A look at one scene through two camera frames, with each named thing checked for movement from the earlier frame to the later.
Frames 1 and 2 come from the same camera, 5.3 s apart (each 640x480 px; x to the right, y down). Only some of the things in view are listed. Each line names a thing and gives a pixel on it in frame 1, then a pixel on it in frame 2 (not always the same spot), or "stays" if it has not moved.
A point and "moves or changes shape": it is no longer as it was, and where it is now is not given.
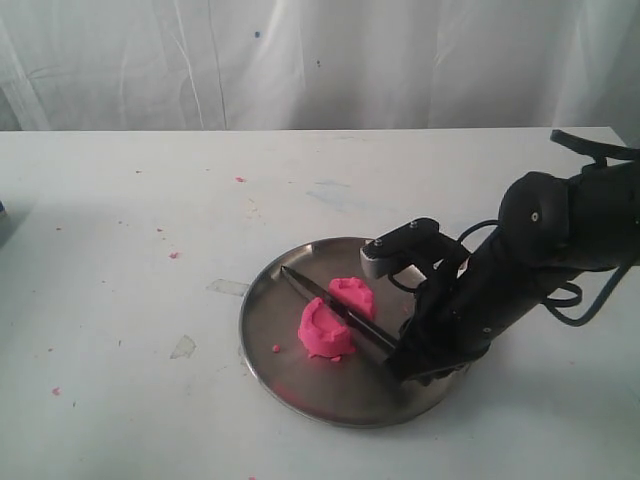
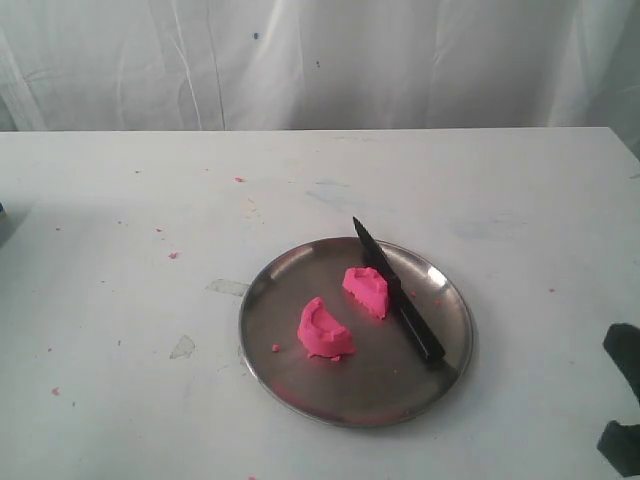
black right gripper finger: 444,373 -> 621,444
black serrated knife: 384,338 moves or changes shape
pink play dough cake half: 355,294 -> 370,286
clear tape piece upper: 228,286 stays
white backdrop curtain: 117,65 stays
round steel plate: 362,391 stays
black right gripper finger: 409,367 -> 622,342
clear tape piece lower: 184,348 stays
